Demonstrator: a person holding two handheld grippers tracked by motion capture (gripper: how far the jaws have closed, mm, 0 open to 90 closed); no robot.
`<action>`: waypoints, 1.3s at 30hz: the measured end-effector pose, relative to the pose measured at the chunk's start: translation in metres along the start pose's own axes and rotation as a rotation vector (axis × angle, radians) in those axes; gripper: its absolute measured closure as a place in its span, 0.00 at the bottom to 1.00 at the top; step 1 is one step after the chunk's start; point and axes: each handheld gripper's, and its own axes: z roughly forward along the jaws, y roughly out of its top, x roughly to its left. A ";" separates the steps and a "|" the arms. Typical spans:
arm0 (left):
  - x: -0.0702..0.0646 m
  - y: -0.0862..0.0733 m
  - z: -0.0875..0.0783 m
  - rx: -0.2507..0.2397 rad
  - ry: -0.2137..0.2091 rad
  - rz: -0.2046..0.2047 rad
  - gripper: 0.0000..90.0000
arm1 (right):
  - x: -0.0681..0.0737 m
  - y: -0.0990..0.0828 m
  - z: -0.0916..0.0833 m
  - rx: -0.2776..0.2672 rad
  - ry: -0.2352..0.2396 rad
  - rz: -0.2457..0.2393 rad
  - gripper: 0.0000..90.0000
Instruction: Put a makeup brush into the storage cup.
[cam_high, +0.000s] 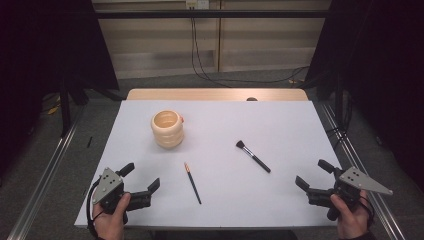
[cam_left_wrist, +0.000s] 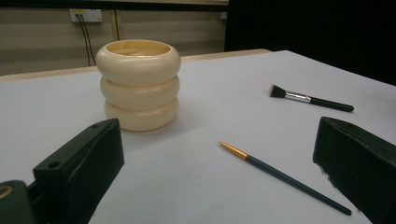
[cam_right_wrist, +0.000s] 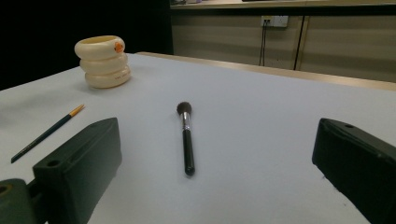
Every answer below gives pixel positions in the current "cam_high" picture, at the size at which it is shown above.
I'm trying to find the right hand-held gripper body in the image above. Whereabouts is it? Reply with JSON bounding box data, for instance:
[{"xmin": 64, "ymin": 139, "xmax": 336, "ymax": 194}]
[{"xmin": 306, "ymin": 166, "xmax": 394, "ymax": 222}]

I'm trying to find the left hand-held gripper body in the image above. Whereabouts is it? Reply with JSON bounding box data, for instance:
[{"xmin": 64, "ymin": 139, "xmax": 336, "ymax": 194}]
[{"xmin": 91, "ymin": 167, "xmax": 153, "ymax": 216}]

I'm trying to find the thin black orange-tipped brush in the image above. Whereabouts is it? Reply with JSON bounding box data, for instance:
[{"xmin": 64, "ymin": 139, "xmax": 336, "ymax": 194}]
[{"xmin": 183, "ymin": 162, "xmax": 203, "ymax": 205}]

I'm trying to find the black makeup brush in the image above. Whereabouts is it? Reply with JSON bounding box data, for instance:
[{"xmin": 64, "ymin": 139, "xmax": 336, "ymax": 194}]
[{"xmin": 235, "ymin": 139, "xmax": 272, "ymax": 174}]

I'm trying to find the cream ribbed brush holder cup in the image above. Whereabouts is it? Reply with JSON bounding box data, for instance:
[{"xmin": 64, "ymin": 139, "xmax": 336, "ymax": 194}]
[{"xmin": 150, "ymin": 109, "xmax": 185, "ymax": 150}]

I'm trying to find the person's left hand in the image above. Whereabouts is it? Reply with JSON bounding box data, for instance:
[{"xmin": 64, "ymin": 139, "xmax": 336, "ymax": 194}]
[{"xmin": 92, "ymin": 192, "xmax": 132, "ymax": 240}]

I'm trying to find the person's right hand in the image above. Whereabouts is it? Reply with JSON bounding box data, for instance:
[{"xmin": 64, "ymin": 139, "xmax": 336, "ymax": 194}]
[{"xmin": 329, "ymin": 189, "xmax": 371, "ymax": 240}]

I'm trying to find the white table mat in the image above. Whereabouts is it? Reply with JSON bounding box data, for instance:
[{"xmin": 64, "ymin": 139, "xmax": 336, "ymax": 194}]
[{"xmin": 73, "ymin": 99, "xmax": 344, "ymax": 231}]

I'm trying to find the black metal stand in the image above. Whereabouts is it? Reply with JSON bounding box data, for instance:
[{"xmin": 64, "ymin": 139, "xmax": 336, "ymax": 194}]
[{"xmin": 59, "ymin": 76, "xmax": 73, "ymax": 136}]

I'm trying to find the wooden table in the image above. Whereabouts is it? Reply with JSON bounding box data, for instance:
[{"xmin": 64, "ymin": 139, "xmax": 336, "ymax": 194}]
[{"xmin": 125, "ymin": 88, "xmax": 309, "ymax": 102}]

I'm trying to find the black curtain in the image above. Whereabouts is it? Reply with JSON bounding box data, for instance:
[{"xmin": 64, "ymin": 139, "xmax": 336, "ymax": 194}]
[
  {"xmin": 304, "ymin": 0, "xmax": 424, "ymax": 191},
  {"xmin": 0, "ymin": 0, "xmax": 120, "ymax": 174}
]

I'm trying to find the black horizontal bar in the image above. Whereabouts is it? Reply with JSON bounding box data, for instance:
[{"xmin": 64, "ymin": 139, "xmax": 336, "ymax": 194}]
[{"xmin": 94, "ymin": 9, "xmax": 331, "ymax": 20}]

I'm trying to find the left hand-held gripper cable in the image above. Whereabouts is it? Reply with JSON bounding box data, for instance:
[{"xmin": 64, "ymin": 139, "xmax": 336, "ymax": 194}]
[{"xmin": 86, "ymin": 179, "xmax": 102, "ymax": 239}]

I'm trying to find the hand-held gripper cable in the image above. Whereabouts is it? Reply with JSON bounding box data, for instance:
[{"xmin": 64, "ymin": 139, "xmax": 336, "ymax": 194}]
[
  {"xmin": 86, "ymin": 179, "xmax": 102, "ymax": 239},
  {"xmin": 359, "ymin": 195, "xmax": 376, "ymax": 228}
]

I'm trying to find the right hand-held gripper cable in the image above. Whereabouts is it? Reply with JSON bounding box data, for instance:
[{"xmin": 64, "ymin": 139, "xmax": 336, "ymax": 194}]
[{"xmin": 359, "ymin": 195, "xmax": 376, "ymax": 228}]

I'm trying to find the aluminium floor rail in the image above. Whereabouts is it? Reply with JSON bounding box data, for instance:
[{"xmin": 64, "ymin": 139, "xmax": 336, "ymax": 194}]
[
  {"xmin": 6, "ymin": 99, "xmax": 86, "ymax": 240},
  {"xmin": 319, "ymin": 103, "xmax": 406, "ymax": 240}
]

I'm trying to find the black wall cable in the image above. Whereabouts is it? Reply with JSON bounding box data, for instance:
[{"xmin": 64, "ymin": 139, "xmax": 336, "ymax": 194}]
[
  {"xmin": 193, "ymin": 16, "xmax": 311, "ymax": 85},
  {"xmin": 190, "ymin": 16, "xmax": 234, "ymax": 89}
]

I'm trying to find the white wall socket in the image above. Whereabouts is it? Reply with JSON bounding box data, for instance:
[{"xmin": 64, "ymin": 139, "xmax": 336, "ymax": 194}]
[{"xmin": 185, "ymin": 0, "xmax": 210, "ymax": 10}]

